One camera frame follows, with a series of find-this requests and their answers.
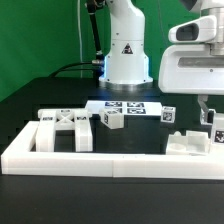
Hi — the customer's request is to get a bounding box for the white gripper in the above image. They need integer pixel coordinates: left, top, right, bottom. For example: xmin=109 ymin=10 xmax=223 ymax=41
xmin=158 ymin=44 xmax=224 ymax=125

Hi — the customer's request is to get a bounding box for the white chair seat part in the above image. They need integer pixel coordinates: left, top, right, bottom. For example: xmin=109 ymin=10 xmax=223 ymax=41
xmin=166 ymin=130 xmax=210 ymax=155

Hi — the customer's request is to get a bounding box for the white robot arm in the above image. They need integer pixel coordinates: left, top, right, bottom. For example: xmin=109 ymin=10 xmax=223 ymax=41
xmin=86 ymin=0 xmax=224 ymax=124

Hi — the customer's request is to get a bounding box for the white chair back part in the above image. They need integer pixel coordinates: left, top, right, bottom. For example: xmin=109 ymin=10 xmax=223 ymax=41
xmin=35 ymin=108 xmax=93 ymax=152

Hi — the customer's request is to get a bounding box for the white tag sheet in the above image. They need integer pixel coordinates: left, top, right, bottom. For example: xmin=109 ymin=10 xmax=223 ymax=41
xmin=85 ymin=100 xmax=162 ymax=116

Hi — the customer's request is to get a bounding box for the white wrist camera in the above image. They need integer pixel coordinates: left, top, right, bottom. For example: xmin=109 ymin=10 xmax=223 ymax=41
xmin=168 ymin=15 xmax=217 ymax=43

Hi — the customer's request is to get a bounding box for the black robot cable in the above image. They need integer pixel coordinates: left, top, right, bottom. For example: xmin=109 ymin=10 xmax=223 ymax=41
xmin=49 ymin=61 xmax=105 ymax=78

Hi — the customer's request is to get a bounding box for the white thin cable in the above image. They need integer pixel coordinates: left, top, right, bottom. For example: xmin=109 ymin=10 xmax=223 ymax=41
xmin=77 ymin=0 xmax=84 ymax=79

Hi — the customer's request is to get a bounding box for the white U-shaped fence frame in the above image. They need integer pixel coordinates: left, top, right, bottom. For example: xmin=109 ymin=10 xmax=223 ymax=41
xmin=1 ymin=121 xmax=224 ymax=180

